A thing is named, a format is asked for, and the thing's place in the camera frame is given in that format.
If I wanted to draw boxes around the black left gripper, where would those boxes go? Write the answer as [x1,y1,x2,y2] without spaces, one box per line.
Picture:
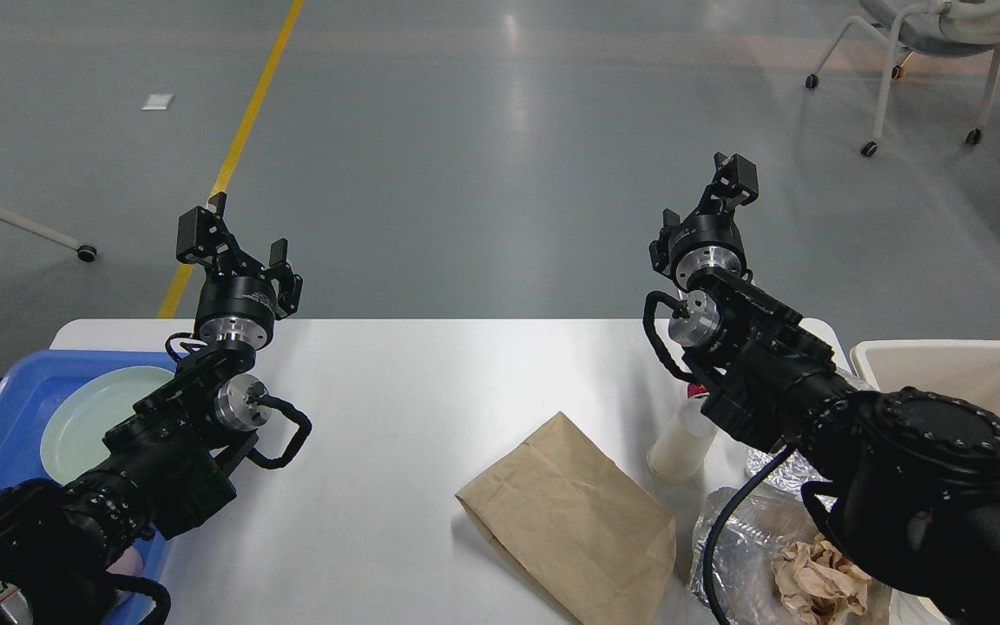
[175,193,303,351]

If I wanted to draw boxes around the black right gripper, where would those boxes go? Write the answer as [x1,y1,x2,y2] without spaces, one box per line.
[649,153,760,290]

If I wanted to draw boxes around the light green plate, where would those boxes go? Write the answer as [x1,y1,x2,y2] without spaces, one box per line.
[39,365,174,485]

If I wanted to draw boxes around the brown paper bag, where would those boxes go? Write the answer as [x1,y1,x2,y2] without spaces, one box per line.
[456,412,677,624]

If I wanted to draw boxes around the silver foil bag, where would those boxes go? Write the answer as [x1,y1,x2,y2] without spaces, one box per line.
[745,367,877,501]

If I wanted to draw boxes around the pink mug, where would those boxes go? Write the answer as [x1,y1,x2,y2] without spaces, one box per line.
[106,546,144,608]

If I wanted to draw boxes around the white paper bowl cup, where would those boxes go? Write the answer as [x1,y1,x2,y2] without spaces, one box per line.
[889,590,950,625]

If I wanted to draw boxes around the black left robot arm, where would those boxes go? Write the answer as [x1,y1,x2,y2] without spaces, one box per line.
[0,191,313,624]

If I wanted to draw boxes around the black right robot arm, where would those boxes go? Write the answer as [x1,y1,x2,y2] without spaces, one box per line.
[642,154,1000,624]

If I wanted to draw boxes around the crushed red can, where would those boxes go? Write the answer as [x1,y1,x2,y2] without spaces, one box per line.
[684,383,710,401]

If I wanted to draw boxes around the small beige cup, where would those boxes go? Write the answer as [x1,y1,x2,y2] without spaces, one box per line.
[647,391,718,484]

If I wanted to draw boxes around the grey office chair right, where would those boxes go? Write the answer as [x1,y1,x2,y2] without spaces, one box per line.
[805,1,1000,158]

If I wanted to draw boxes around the blue plastic tray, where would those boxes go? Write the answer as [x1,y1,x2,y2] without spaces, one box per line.
[0,351,174,624]

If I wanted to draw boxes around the silver foil tray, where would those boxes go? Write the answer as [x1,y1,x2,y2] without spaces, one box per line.
[689,484,891,624]

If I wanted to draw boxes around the beige plastic bin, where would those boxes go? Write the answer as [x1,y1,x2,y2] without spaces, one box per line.
[849,339,1000,417]

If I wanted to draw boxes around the crumpled brown paper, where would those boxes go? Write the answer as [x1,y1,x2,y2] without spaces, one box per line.
[773,534,872,624]

